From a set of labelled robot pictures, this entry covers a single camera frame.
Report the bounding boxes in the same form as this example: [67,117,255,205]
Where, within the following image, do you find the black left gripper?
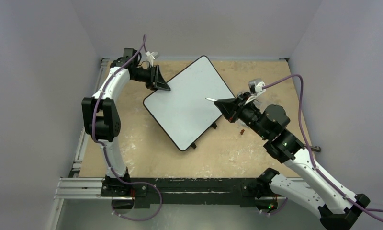
[132,65,170,92]

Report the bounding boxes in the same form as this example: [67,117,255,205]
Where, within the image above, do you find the white whiteboard black frame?
[143,56,234,151]

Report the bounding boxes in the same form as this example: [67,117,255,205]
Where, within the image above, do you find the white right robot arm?
[214,92,370,230]

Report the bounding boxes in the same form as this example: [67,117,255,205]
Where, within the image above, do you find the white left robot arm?
[81,48,171,196]

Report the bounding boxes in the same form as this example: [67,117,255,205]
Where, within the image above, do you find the black metal clamp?
[304,145,321,152]

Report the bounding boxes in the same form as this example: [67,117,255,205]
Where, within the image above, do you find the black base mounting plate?
[101,177,275,208]

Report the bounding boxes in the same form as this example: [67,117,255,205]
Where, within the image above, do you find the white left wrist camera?
[146,51,159,66]

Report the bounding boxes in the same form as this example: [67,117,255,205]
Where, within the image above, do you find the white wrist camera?
[146,51,159,66]
[245,78,266,104]

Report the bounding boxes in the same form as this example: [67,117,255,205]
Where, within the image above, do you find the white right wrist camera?
[245,78,266,104]

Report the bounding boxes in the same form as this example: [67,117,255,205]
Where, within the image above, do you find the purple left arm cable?
[91,34,163,222]

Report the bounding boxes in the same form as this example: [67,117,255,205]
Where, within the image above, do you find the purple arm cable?
[91,34,163,222]
[259,74,383,226]

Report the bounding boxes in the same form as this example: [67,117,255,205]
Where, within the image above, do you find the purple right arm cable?
[259,74,383,226]

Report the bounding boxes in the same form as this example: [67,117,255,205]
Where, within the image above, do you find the aluminium extrusion rail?
[54,178,102,199]

